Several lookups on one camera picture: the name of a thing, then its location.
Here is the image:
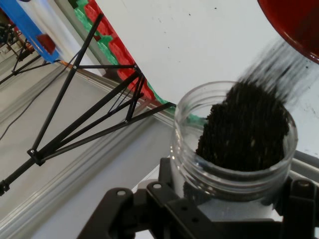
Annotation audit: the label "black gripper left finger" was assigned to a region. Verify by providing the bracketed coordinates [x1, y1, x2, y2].
[76, 156, 226, 239]

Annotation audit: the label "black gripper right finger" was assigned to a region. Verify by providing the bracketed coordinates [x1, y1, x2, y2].
[273, 175, 319, 239]

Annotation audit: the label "clear jar with dark granules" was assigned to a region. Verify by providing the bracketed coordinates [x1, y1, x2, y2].
[170, 80, 299, 221]

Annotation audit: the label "red green foam mat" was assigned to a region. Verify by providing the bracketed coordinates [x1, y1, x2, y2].
[68, 0, 207, 125]

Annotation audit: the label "red foam building blocks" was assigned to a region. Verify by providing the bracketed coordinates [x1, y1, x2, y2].
[83, 0, 164, 100]

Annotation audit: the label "red bowl with black rim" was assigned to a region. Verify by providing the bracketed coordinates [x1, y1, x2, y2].
[257, 0, 319, 63]

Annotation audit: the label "small red block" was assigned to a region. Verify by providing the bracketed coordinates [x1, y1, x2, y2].
[35, 33, 56, 55]

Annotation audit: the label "distant black tripod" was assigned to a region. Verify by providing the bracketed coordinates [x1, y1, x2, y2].
[0, 21, 48, 86]

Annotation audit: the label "blue panel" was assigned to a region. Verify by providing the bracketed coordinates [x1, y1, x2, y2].
[0, 0, 61, 64]

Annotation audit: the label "aluminium rail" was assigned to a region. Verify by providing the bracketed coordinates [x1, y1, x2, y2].
[0, 63, 180, 239]

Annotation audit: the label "thin black tripod cable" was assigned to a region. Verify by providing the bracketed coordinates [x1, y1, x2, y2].
[0, 62, 68, 141]

